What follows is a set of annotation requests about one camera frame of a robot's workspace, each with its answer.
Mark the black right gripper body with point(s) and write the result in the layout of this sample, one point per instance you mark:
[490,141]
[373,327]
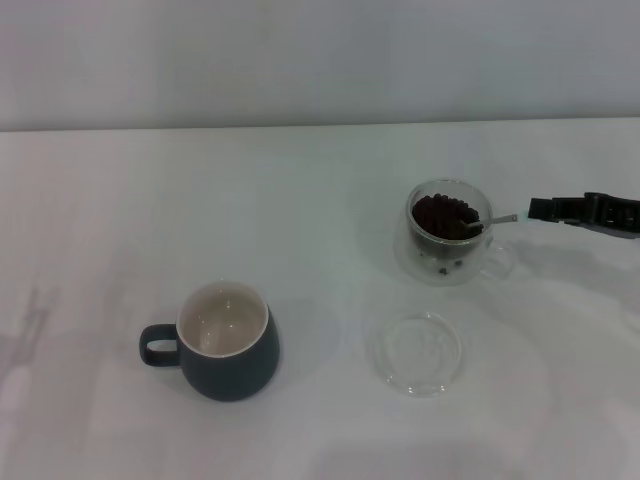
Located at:
[615,215]

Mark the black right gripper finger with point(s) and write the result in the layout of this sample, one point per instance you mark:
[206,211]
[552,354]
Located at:
[555,209]

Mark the round clear glass saucer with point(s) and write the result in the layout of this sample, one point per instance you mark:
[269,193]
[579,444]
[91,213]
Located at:
[415,360]

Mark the dark grey ceramic mug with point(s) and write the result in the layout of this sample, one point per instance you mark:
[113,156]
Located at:
[235,375]

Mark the coffee beans pile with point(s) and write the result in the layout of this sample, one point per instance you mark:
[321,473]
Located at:
[440,217]

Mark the double-walled glass cup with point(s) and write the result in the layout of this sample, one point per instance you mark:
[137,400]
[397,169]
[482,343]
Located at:
[410,250]

